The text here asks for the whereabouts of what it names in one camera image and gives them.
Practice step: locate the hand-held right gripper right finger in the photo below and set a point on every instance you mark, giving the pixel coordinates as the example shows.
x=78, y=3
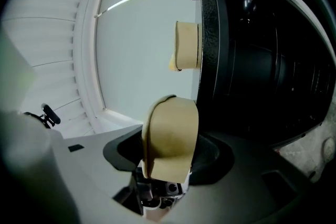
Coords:
x=187, y=44

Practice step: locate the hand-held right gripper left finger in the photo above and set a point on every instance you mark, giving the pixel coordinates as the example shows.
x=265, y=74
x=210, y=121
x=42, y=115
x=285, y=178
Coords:
x=170, y=136

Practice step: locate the black mini fridge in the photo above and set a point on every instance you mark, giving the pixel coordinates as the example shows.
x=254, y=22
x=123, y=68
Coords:
x=262, y=60

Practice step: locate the white roller blind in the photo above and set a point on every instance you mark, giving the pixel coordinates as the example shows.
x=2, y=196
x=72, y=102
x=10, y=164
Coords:
x=141, y=55

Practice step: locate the white window frame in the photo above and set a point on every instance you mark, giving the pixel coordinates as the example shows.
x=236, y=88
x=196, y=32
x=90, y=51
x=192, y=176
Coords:
x=88, y=60

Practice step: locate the black clamp mount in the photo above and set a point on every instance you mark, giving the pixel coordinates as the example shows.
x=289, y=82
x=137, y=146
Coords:
x=51, y=114

